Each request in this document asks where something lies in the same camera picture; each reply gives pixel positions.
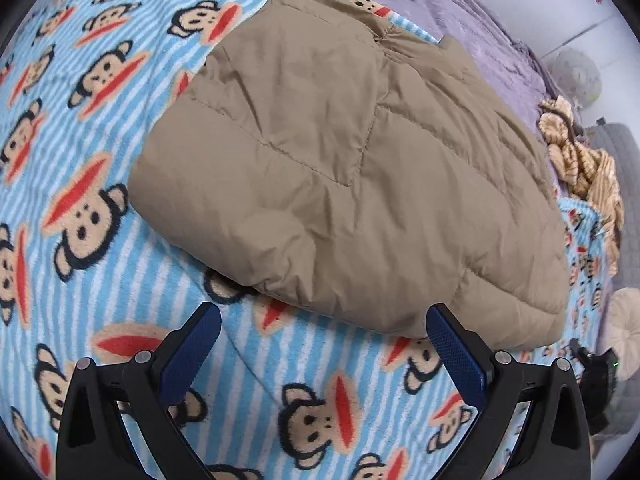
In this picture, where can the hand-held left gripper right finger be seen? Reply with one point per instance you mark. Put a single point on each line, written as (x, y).
(457, 355)

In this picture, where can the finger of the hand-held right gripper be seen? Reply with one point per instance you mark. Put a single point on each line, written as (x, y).
(580, 355)

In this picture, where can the khaki puffer jacket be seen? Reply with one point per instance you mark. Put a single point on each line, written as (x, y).
(350, 160)

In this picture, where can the white round plush toy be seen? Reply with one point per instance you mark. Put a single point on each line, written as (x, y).
(577, 77)

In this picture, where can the grey chair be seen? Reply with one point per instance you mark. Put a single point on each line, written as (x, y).
(625, 170)

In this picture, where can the purple bedspread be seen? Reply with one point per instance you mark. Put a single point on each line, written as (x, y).
(480, 45)

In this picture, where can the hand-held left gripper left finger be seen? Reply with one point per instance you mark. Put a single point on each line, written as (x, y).
(192, 347)

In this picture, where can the beige striped fleece garment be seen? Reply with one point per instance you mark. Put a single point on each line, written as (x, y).
(595, 175)

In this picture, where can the monkey print striped blanket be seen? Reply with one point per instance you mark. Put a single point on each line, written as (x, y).
(125, 110)

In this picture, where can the cream round cushion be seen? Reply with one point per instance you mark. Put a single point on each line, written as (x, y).
(627, 322)

